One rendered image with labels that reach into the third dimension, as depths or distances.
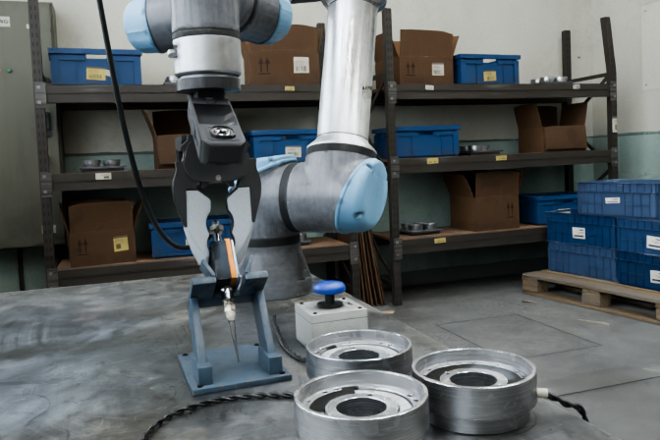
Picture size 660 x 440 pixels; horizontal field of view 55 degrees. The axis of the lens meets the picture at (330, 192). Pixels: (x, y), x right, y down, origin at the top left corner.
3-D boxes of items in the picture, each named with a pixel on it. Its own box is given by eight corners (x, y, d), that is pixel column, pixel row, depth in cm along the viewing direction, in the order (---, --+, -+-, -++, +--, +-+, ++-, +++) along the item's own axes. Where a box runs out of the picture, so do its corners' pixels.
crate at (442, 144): (435, 156, 489) (434, 128, 488) (461, 155, 453) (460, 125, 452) (372, 159, 473) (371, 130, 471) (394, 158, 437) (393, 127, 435)
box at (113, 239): (149, 260, 386) (145, 198, 384) (62, 269, 366) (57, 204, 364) (140, 252, 422) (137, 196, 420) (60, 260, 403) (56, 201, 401)
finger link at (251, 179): (263, 218, 74) (251, 142, 73) (266, 219, 72) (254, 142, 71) (223, 226, 72) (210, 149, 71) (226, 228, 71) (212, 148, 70)
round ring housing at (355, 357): (435, 382, 63) (434, 341, 63) (358, 414, 56) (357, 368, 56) (360, 359, 71) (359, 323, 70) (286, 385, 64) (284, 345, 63)
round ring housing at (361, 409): (450, 466, 46) (448, 410, 46) (305, 484, 44) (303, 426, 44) (407, 410, 56) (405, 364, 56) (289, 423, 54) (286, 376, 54)
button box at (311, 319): (369, 346, 76) (367, 304, 76) (312, 354, 74) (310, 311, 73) (346, 329, 84) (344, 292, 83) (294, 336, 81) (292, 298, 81)
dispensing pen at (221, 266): (227, 357, 63) (203, 213, 71) (222, 371, 67) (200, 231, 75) (248, 355, 64) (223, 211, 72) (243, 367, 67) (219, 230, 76)
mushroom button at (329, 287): (352, 323, 77) (350, 282, 76) (320, 328, 75) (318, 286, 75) (340, 316, 80) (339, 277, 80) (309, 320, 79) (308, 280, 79)
